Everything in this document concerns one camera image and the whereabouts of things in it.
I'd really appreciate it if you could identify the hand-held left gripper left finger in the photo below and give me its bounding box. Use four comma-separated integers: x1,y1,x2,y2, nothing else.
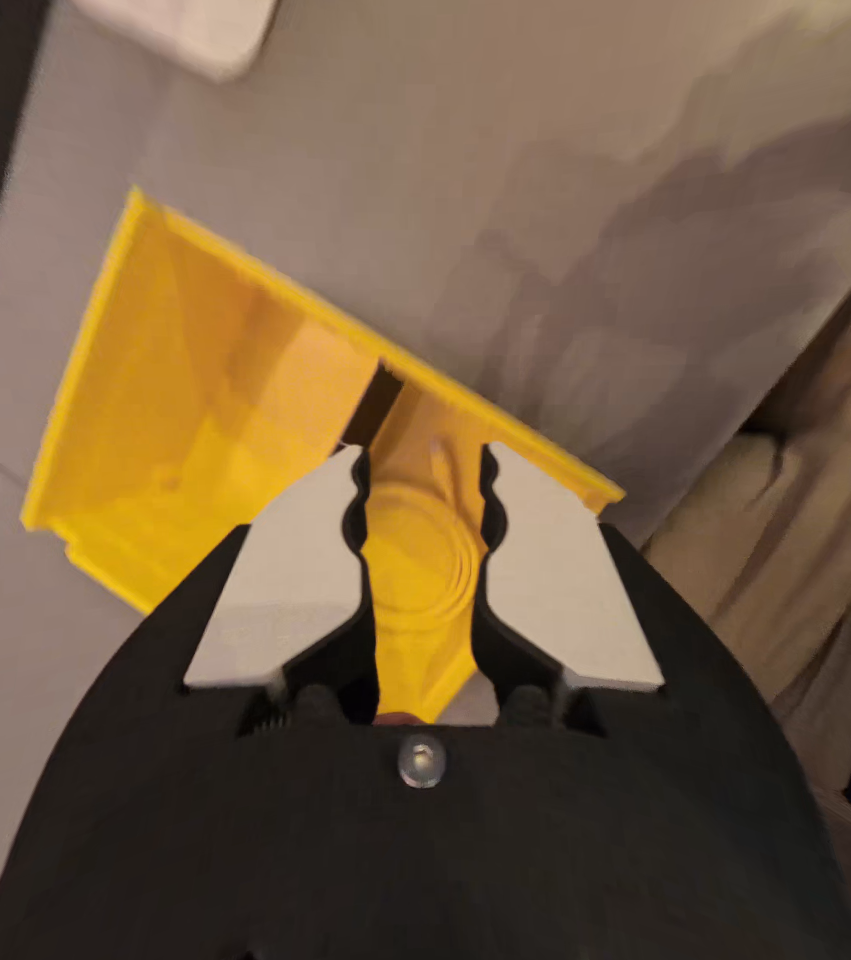
182,446,380,721

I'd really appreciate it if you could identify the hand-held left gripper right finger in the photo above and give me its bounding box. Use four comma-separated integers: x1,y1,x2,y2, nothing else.
472,441,667,717

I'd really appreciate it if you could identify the yellow plastic cable bin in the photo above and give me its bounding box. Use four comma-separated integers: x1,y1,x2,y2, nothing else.
20,186,628,727

